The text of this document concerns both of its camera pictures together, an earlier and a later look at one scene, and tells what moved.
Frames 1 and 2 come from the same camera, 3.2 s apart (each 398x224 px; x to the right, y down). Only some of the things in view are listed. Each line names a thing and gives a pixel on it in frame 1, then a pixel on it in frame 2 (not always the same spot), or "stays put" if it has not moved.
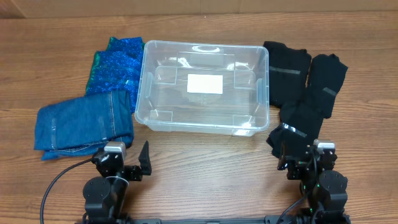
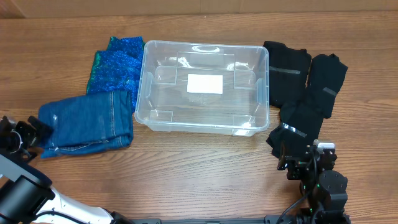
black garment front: (301, 122) stays put
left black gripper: (134, 172) → (23, 132)
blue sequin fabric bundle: (117, 69) stays put
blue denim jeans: (81, 127) stays put
